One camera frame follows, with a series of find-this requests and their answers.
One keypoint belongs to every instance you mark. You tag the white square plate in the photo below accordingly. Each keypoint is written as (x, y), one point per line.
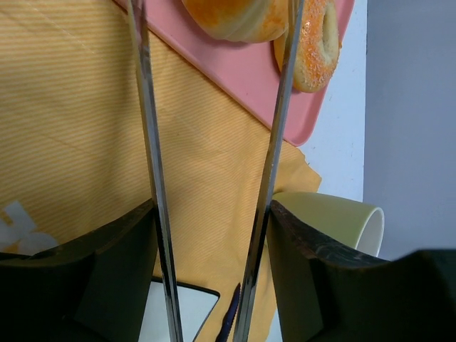
(196, 304)

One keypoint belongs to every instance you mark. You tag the round knotted bread bun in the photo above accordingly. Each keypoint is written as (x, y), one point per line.
(246, 21)

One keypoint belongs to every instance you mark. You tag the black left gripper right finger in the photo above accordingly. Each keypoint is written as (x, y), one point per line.
(327, 291)

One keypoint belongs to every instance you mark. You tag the sugared orange donut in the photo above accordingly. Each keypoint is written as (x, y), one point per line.
(319, 46)

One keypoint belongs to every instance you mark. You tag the orange placemat cloth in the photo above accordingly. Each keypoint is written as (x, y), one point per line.
(73, 153)

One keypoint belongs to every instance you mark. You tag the pink tray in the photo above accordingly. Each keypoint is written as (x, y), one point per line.
(246, 72)

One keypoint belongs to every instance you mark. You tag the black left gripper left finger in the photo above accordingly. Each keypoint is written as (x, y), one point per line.
(92, 288)

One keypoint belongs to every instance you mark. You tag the light green mug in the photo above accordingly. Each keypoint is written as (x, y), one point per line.
(355, 224)

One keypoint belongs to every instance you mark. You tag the purple knife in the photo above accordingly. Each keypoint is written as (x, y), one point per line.
(229, 316)

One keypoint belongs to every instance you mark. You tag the metal tongs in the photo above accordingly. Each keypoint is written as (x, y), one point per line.
(141, 52)

